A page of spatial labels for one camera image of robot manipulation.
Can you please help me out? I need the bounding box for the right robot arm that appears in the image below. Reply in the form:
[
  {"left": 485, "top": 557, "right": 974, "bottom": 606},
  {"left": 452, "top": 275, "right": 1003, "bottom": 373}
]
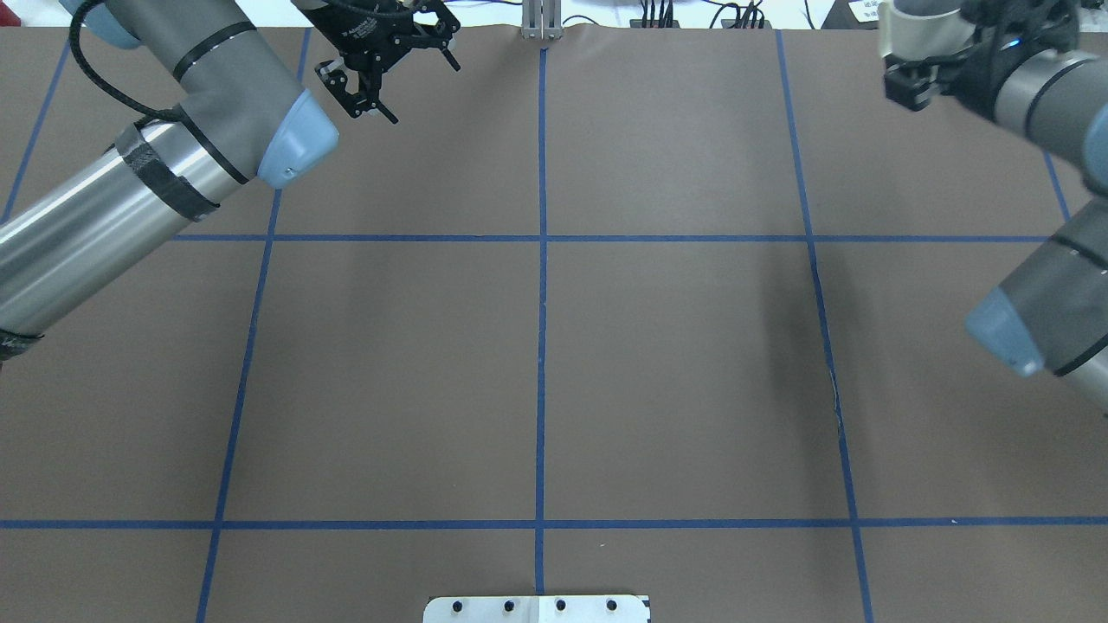
[{"left": 878, "top": 1, "right": 1107, "bottom": 409}]

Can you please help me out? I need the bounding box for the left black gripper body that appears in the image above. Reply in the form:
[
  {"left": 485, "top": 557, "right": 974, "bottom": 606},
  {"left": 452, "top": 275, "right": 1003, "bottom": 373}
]
[{"left": 294, "top": 1, "right": 431, "bottom": 74}]

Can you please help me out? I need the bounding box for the white mug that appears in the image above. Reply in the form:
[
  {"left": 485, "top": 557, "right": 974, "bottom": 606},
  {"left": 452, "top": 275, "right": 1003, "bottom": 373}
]
[{"left": 878, "top": 1, "right": 975, "bottom": 61}]

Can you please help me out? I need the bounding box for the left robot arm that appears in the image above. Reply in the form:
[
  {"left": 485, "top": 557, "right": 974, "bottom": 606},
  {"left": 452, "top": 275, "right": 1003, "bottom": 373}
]
[{"left": 1, "top": 1, "right": 339, "bottom": 360}]

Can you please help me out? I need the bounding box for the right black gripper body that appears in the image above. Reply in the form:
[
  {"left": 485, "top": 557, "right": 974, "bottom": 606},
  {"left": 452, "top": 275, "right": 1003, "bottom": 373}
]
[{"left": 952, "top": 1, "right": 1080, "bottom": 119}]

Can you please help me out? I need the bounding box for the metal mounting plate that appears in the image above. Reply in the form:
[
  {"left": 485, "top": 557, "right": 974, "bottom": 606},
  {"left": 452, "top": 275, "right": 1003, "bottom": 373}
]
[{"left": 421, "top": 594, "right": 652, "bottom": 622}]

